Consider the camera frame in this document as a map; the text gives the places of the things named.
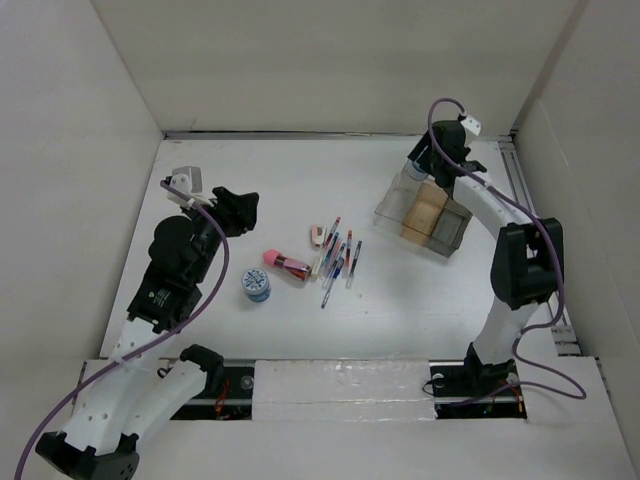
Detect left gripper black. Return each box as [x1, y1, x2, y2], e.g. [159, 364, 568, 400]
[180, 187, 256, 283]

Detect blue round jar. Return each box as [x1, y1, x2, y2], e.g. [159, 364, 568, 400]
[404, 160, 428, 182]
[241, 268, 271, 303]

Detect pink white stapler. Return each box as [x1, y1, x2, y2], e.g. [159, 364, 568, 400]
[310, 225, 327, 249]

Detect pink capped pencil tube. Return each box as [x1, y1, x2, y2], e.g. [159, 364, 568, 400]
[263, 249, 311, 282]

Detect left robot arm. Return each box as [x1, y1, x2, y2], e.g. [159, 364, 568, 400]
[35, 187, 259, 479]

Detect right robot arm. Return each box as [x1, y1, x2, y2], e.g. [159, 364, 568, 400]
[402, 115, 564, 405]

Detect clear desk organizer box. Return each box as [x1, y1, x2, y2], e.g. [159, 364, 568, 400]
[373, 164, 473, 258]

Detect pink capped red pen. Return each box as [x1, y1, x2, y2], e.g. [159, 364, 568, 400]
[324, 216, 341, 249]

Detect teal capped pen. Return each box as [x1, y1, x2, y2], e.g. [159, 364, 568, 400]
[320, 232, 339, 275]

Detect blue tipped long pen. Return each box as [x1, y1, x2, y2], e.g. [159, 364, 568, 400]
[321, 258, 344, 309]

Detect black capped pen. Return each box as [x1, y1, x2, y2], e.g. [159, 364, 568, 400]
[346, 240, 363, 289]

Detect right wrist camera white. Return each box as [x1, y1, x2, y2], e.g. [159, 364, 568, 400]
[458, 113, 482, 141]

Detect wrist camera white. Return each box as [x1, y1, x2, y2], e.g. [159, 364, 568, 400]
[161, 166, 213, 209]
[458, 113, 482, 141]

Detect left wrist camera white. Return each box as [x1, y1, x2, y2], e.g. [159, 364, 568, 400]
[161, 166, 213, 209]

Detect right aluminium rail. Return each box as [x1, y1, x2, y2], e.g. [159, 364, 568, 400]
[491, 140, 566, 334]

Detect aluminium rail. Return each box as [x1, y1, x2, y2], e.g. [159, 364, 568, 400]
[164, 130, 516, 140]
[491, 140, 566, 334]

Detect back aluminium rail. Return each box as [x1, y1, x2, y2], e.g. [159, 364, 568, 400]
[164, 130, 516, 140]

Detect front mounting rail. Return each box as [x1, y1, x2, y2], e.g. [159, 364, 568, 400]
[174, 360, 526, 422]

